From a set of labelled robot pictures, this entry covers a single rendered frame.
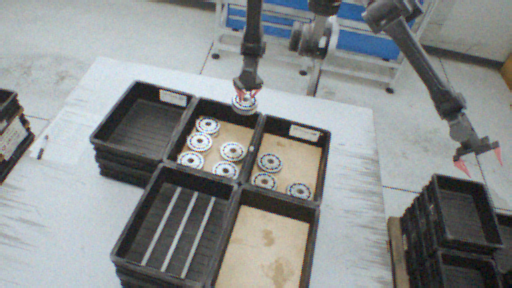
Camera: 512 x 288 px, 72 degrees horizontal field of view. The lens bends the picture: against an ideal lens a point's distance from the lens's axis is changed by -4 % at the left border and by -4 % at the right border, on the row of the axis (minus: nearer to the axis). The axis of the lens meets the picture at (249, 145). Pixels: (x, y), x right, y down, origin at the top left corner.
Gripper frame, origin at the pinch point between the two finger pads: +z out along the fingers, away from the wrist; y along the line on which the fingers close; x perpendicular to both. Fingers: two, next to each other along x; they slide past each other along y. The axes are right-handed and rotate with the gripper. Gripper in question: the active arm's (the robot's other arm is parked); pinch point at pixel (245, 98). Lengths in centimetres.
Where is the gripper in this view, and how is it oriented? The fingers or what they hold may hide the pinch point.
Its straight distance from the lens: 145.4
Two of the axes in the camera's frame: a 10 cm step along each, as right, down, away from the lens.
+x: -4.9, -6.9, 5.3
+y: 8.6, -3.1, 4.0
